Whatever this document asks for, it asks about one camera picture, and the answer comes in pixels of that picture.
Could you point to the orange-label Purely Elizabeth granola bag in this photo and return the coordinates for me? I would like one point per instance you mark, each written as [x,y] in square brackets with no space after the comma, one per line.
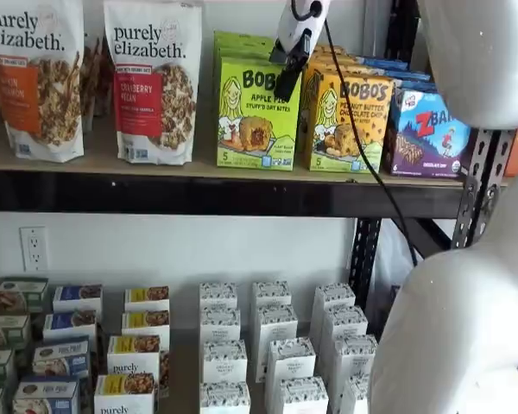
[87,77]
[30,86]

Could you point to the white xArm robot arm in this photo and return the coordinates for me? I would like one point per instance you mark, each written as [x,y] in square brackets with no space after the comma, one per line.
[457,302]

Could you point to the green Bobo's apple pie box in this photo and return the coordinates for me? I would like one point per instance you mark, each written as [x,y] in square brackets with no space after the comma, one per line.
[241,38]
[250,129]
[241,52]

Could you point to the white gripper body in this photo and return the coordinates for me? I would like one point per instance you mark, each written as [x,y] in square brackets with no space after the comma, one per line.
[295,26]

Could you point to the particle board shelf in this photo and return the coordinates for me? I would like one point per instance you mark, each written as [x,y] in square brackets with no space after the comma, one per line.
[95,146]

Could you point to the blue ZBar box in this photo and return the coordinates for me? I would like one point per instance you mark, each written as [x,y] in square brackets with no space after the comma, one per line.
[414,84]
[384,64]
[427,138]

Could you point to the red-label Purely Elizabeth granola bag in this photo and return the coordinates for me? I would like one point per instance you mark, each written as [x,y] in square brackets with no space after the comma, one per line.
[151,95]

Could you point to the Purely Elizabeth small boxes group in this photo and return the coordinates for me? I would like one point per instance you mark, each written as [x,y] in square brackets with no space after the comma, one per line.
[183,366]

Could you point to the white plastic sheet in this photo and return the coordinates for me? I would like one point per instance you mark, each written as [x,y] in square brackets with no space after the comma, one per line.
[393,259]

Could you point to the black metal shelf rack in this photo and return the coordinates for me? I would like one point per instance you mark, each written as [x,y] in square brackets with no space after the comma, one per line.
[498,151]
[198,194]

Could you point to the white wall outlet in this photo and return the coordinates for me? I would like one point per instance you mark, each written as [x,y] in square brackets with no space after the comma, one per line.
[33,248]

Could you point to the white patterned-top carton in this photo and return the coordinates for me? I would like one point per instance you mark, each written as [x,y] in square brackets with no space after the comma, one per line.
[354,353]
[356,397]
[277,319]
[290,358]
[334,295]
[218,293]
[272,291]
[304,397]
[345,321]
[220,321]
[224,358]
[224,399]

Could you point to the blue-topped small granola box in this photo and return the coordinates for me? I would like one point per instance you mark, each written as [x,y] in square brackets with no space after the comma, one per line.
[45,394]
[60,358]
[77,295]
[69,323]

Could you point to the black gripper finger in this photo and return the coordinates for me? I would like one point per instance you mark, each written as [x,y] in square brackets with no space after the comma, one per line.
[289,82]

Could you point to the yellow Bobo's peanut butter box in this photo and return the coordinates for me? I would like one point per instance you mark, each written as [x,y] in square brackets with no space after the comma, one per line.
[345,49]
[324,64]
[328,129]

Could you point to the yellow-topped small granola box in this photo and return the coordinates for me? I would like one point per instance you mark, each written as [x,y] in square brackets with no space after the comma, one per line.
[147,296]
[146,321]
[125,392]
[134,351]

